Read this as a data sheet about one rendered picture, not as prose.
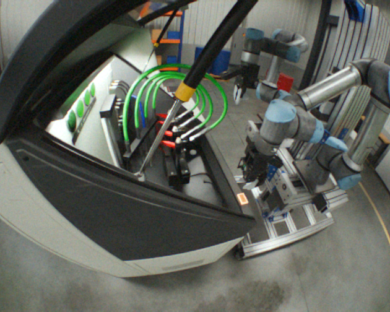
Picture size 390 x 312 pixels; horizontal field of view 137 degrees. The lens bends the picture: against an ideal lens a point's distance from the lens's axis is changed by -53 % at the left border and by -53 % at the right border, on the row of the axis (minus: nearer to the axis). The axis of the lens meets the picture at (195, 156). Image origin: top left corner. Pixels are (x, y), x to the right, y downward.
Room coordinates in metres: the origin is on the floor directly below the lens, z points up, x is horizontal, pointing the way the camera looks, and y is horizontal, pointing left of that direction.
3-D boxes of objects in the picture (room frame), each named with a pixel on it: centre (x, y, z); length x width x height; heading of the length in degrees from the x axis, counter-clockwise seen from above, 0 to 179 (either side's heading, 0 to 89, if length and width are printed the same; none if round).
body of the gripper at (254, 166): (0.37, -0.20, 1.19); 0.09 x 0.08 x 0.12; 110
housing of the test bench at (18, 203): (0.67, 0.63, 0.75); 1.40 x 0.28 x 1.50; 20
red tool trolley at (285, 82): (4.52, -2.09, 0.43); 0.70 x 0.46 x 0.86; 38
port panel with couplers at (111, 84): (0.64, 0.40, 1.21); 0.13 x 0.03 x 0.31; 20
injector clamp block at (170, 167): (0.62, 0.11, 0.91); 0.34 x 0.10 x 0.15; 20
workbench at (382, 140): (2.92, -4.76, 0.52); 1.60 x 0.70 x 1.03; 13
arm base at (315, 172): (0.51, -0.66, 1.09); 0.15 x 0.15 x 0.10
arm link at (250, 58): (0.73, -0.18, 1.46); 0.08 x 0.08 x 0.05
